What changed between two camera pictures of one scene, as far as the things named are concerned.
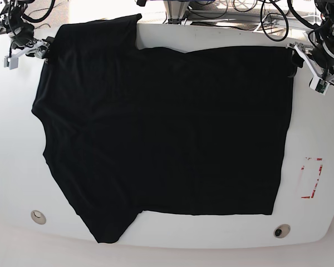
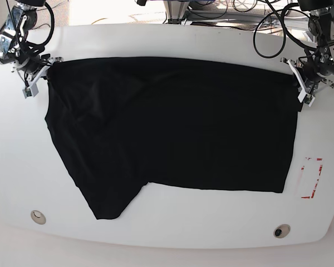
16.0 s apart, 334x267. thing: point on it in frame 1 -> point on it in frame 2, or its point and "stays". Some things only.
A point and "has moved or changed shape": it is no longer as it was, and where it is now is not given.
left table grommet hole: x=38 y=217 stays
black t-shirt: x=129 y=130 has moved or changed shape
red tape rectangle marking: x=318 y=178 stays
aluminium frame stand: x=175 y=10 stays
